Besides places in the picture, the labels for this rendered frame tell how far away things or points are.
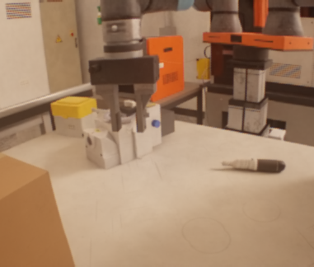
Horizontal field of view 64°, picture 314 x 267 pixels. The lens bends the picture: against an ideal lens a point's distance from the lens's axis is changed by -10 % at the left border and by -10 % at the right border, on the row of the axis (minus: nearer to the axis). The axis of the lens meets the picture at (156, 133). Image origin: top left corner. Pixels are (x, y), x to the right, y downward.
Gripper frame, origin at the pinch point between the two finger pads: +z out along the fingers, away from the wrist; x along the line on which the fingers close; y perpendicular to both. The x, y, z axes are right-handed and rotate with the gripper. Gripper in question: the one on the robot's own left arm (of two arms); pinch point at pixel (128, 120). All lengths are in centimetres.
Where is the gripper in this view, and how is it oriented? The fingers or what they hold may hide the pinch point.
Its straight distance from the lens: 57.6
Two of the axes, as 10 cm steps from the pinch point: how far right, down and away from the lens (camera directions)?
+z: 0.5, 9.3, 3.7
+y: -2.0, 3.7, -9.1
